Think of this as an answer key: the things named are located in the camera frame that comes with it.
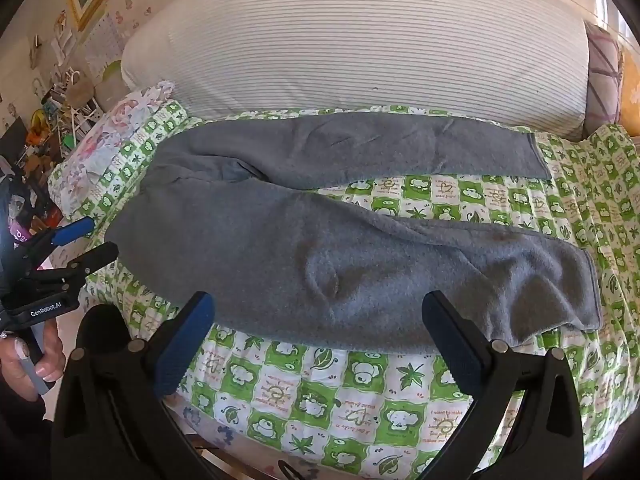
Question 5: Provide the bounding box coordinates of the wall calendar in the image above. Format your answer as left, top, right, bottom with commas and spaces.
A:
84, 14, 124, 70

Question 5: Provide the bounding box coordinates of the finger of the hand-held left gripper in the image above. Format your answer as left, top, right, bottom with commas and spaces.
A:
29, 216, 96, 257
47, 241, 120, 282

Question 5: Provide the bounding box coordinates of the person's left hand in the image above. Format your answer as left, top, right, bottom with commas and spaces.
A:
0, 319, 67, 402

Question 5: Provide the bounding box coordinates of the white striped quilt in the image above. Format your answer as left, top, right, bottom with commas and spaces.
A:
121, 0, 592, 140

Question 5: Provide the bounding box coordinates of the green printed blanket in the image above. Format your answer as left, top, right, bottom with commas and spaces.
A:
82, 100, 640, 480

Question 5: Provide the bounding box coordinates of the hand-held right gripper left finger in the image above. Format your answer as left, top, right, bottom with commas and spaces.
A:
51, 291, 217, 480

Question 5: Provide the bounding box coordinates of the person's left forearm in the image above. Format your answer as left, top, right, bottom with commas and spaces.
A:
0, 385, 57, 480

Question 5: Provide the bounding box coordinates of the pile of toys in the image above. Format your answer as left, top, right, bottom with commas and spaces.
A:
0, 72, 103, 221

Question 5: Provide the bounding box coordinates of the yellow cushion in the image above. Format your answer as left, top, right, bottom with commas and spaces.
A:
619, 52, 640, 137

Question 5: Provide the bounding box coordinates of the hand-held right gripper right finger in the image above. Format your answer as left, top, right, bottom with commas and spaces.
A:
415, 289, 584, 480

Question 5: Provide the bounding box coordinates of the purple patterned pillow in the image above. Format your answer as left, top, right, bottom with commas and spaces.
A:
584, 21, 624, 137

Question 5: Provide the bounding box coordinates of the floral pillow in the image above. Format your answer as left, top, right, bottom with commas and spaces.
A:
47, 80, 177, 221

